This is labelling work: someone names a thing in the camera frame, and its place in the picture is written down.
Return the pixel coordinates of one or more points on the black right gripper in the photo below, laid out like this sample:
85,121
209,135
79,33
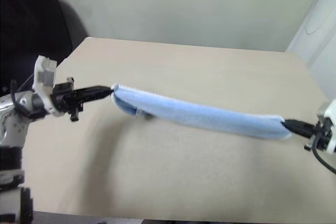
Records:
319,134

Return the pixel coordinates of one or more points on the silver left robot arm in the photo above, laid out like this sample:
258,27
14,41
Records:
13,127

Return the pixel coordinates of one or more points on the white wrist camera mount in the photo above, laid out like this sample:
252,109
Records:
45,75
330,113

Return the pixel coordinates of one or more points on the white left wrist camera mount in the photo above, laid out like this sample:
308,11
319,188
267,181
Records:
45,75

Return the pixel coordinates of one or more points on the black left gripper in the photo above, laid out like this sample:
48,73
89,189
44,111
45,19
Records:
63,96

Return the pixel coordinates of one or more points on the light blue towel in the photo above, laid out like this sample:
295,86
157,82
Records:
194,113

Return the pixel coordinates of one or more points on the black chair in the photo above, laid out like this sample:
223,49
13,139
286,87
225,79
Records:
29,24

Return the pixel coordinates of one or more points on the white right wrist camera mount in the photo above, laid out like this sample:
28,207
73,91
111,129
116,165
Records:
330,113

